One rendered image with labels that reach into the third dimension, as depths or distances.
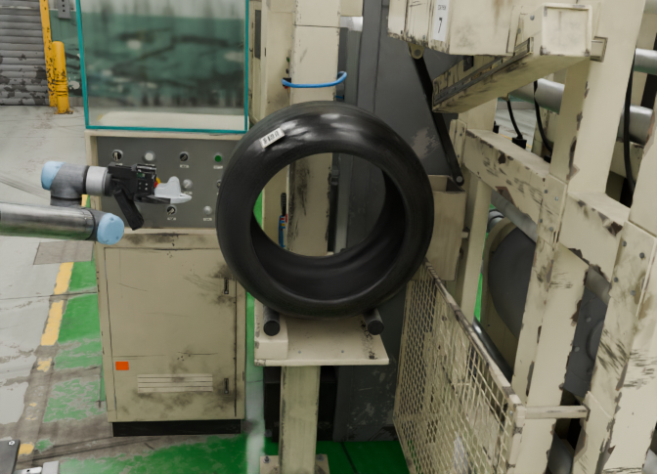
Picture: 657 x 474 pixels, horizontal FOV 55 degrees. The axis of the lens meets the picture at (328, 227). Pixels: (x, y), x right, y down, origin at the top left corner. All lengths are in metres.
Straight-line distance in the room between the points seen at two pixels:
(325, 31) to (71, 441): 1.91
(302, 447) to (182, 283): 0.74
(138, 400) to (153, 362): 0.19
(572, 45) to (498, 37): 0.14
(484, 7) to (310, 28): 0.68
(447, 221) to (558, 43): 0.87
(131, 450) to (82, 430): 0.26
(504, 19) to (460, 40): 0.09
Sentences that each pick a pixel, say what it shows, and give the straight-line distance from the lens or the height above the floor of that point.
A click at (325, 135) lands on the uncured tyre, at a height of 1.42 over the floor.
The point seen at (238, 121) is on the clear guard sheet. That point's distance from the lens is 2.24.
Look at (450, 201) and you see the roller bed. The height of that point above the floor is 1.17.
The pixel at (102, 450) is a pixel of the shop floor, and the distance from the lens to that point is 2.79.
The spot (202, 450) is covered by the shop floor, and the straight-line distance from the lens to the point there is 2.72.
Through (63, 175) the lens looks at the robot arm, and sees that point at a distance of 1.69.
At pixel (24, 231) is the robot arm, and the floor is 1.23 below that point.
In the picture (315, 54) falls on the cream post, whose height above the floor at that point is 1.58.
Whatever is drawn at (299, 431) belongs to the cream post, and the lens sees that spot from 2.34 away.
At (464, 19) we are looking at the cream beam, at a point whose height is 1.70.
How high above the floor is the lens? 1.72
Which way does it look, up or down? 20 degrees down
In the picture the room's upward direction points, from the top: 3 degrees clockwise
